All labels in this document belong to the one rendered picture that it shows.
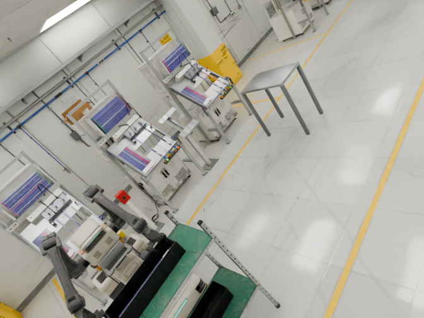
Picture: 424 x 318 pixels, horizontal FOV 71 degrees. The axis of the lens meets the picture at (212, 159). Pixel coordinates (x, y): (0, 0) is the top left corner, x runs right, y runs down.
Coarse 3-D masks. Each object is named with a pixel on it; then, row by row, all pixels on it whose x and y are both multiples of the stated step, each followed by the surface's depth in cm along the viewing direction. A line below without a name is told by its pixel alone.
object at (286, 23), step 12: (264, 0) 665; (276, 0) 644; (300, 0) 614; (276, 12) 709; (288, 12) 653; (300, 12) 664; (312, 12) 693; (276, 24) 691; (288, 24) 669; (300, 24) 664; (312, 24) 641; (288, 36) 696
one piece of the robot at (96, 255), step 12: (108, 228) 227; (108, 240) 226; (84, 252) 219; (96, 252) 220; (108, 252) 226; (132, 252) 245; (84, 264) 215; (96, 264) 220; (120, 264) 234; (132, 264) 238; (120, 276) 232
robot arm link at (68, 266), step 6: (54, 234) 181; (42, 240) 176; (48, 240) 174; (54, 240) 175; (42, 246) 172; (48, 246) 173; (54, 246) 176; (60, 252) 188; (66, 252) 195; (66, 258) 193; (66, 264) 195; (72, 264) 197; (78, 264) 201; (84, 270) 206; (72, 276) 200
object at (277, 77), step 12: (264, 72) 404; (276, 72) 379; (288, 72) 357; (300, 72) 368; (252, 84) 397; (264, 84) 373; (276, 84) 352; (288, 96) 354; (312, 96) 385; (252, 108) 410; (276, 108) 442; (300, 120) 370
